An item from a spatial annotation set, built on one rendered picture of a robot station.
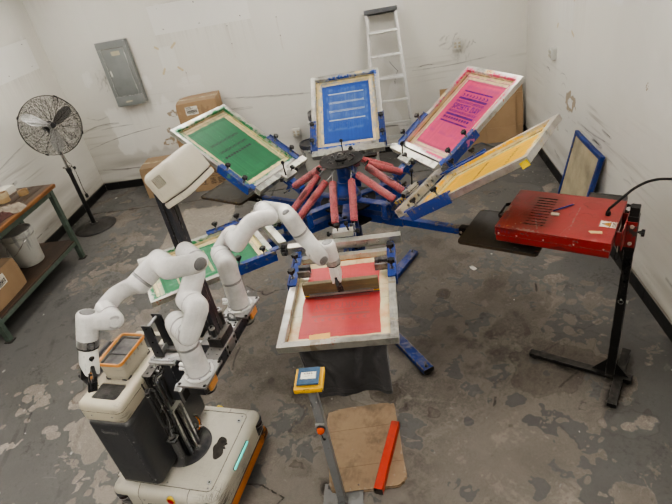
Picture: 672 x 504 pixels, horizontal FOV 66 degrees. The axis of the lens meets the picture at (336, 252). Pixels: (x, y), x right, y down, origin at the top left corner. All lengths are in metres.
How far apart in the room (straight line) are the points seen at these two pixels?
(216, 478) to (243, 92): 5.02
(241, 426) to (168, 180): 1.74
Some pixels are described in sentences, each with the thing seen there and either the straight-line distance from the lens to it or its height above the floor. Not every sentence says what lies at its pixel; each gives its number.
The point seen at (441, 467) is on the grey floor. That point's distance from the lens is 3.17.
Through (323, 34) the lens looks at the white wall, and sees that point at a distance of 6.65.
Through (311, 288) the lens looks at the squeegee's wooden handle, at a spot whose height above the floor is 1.03.
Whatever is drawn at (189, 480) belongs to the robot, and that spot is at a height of 0.28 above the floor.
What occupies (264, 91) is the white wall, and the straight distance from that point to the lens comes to 6.90.
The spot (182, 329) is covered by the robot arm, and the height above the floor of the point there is 1.45.
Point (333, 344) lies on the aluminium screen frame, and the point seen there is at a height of 0.98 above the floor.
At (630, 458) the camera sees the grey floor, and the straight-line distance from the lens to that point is 3.33.
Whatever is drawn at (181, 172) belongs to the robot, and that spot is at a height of 1.98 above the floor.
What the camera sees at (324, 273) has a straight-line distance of 2.99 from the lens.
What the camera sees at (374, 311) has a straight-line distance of 2.64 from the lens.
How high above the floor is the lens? 2.61
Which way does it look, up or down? 32 degrees down
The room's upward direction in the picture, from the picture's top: 11 degrees counter-clockwise
